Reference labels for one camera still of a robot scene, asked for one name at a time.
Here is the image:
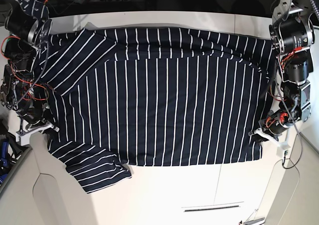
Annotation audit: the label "navy white striped T-shirt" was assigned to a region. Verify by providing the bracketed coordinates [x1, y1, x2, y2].
[9, 0, 277, 195]

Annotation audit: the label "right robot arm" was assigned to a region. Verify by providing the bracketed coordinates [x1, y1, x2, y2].
[0, 0, 59, 146]

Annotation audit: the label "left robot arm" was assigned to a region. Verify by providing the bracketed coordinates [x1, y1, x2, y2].
[249, 0, 319, 143]

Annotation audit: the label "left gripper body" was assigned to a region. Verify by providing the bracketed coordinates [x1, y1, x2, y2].
[249, 111, 293, 145]

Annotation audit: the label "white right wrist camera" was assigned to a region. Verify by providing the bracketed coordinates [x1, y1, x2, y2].
[15, 130, 31, 146]

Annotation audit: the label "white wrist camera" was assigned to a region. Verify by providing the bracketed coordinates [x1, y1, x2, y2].
[276, 141, 290, 158]
[15, 130, 31, 146]

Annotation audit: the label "blue items in bin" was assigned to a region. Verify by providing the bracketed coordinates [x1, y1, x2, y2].
[0, 119, 32, 186]

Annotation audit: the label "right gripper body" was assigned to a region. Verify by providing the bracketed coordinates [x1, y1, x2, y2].
[16, 102, 59, 135]

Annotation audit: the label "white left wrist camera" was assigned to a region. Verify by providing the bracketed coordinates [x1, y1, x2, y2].
[276, 141, 290, 158]

